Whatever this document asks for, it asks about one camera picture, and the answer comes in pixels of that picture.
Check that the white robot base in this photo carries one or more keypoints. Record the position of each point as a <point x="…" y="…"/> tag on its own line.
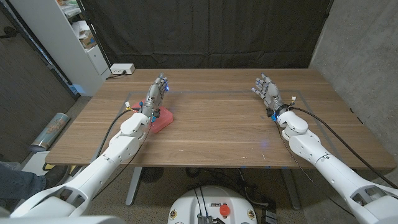
<point x="192" y="202"/>

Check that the green and white shelf clutter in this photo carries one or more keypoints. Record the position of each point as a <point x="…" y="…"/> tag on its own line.
<point x="70" y="9"/>

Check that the black power adapter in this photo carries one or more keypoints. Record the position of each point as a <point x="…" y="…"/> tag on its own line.
<point x="269" y="216"/>

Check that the black curtain backdrop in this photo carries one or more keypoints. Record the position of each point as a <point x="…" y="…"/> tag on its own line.
<point x="211" y="31"/>

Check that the white power strip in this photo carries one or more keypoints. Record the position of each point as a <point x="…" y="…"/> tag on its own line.
<point x="122" y="68"/>

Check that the red emergency stop button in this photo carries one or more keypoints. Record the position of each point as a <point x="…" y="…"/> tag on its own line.
<point x="224" y="210"/>

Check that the rolled printed poster tube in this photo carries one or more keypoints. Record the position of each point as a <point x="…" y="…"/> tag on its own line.
<point x="51" y="130"/>

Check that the grey table leg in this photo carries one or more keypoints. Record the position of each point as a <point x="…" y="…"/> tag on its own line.
<point x="290" y="189"/>
<point x="133" y="186"/>

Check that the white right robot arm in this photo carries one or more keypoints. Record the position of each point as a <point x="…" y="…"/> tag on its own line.
<point x="326" y="165"/>

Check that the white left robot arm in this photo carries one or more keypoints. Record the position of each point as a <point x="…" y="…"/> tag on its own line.
<point x="102" y="161"/>

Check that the yellow and black object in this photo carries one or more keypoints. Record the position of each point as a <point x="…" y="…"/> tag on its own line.
<point x="49" y="167"/>

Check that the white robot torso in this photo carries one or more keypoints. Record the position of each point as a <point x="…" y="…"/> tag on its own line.
<point x="62" y="220"/>

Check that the small cardboard box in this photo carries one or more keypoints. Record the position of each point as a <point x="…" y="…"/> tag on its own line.
<point x="88" y="42"/>

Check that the white crumpled packaging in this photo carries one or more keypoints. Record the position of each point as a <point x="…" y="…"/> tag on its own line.
<point x="81" y="28"/>

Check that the dark shoe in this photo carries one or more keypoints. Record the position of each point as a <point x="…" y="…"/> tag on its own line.
<point x="56" y="175"/>

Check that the white shelf cabinet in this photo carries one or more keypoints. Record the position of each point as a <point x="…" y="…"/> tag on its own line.
<point x="40" y="18"/>

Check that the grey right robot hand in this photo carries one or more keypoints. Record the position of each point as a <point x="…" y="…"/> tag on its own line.
<point x="270" y="93"/>

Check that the pink plastic pencil case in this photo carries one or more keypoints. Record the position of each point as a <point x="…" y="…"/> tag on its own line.
<point x="163" y="119"/>

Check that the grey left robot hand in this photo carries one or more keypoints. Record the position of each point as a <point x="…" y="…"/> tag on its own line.
<point x="155" y="95"/>

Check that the grey tape outline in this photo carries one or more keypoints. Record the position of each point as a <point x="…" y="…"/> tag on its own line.
<point x="217" y="92"/>

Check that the person's leg in jeans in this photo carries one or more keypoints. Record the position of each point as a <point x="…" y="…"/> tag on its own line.
<point x="18" y="183"/>

